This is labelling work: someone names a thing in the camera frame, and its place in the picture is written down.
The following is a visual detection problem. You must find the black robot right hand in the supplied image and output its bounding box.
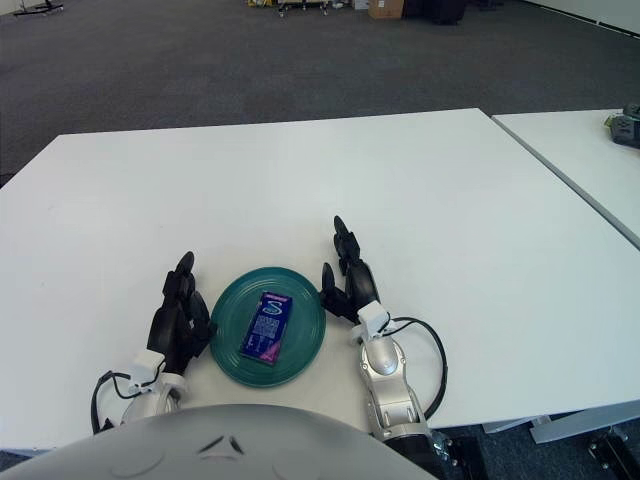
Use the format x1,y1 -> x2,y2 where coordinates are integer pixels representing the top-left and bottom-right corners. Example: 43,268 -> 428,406
318,215 -> 382,326

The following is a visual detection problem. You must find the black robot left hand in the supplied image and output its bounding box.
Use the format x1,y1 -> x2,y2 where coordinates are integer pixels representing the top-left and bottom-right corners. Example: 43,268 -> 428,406
146,251 -> 214,376

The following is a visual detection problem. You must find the blue purple gum pack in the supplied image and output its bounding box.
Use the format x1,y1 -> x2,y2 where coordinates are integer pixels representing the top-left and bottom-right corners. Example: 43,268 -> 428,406
239,291 -> 294,365

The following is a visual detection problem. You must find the green round plate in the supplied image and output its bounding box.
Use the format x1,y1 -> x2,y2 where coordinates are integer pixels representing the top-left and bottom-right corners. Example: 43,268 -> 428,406
209,266 -> 328,389

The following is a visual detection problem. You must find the grey robot torso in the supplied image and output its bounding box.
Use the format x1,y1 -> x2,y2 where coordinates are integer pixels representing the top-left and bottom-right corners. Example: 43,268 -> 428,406
0,403 -> 436,480

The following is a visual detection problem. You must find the cardboard box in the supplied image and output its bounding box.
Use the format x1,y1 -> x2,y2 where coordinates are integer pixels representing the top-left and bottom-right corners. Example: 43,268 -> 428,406
368,0 -> 404,20

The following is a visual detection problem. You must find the black cabinet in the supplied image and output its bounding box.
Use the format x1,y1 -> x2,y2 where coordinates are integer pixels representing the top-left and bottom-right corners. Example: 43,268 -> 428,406
403,0 -> 466,26

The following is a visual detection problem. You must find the wheeled cart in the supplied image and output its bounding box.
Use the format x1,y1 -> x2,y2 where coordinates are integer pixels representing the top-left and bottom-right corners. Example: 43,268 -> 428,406
244,0 -> 351,19

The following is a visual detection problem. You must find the grey green device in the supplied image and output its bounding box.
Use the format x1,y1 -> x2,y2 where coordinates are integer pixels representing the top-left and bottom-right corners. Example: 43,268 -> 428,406
603,102 -> 640,147

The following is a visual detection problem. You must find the black floor stand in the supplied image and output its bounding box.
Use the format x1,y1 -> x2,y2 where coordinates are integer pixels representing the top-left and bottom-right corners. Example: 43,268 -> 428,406
13,0 -> 65,17

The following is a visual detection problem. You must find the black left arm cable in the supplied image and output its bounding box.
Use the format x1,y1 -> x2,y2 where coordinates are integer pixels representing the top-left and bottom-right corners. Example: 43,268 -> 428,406
89,368 -> 166,435

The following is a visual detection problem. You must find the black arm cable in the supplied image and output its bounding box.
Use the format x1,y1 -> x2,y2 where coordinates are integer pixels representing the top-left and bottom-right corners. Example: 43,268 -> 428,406
89,368 -> 166,435
384,316 -> 448,421

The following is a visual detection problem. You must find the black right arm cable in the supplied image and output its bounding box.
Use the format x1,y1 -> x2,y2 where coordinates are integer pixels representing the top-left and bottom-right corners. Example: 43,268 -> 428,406
384,316 -> 448,421

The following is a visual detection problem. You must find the white table frame beam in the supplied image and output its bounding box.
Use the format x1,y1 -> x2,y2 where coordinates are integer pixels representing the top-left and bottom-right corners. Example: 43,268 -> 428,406
482,404 -> 640,446

